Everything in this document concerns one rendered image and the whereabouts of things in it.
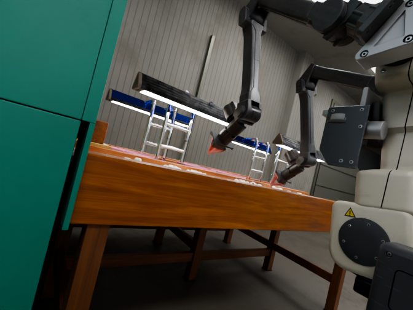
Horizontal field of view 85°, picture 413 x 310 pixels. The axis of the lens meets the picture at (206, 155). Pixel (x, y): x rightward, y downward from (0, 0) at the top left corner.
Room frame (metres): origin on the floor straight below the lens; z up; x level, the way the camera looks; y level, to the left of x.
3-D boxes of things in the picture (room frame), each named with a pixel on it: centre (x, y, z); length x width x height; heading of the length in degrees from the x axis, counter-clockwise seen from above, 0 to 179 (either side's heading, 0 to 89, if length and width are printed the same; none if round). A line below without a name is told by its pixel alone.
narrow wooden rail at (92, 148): (1.46, -0.18, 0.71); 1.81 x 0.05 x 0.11; 125
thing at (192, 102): (1.12, 0.11, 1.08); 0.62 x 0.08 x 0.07; 125
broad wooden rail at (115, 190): (1.15, -0.41, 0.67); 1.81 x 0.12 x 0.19; 125
